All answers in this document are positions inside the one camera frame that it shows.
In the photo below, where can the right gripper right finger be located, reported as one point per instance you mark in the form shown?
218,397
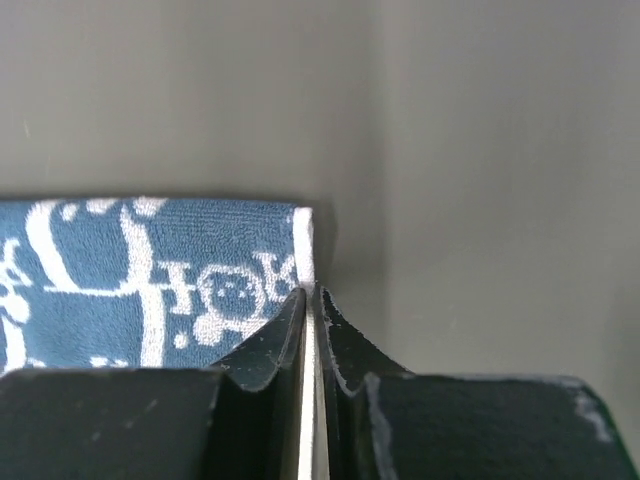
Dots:
386,422

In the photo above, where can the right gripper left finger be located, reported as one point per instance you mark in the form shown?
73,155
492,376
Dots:
236,419

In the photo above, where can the blue white patterned towel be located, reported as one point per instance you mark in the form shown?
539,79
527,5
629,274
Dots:
142,281

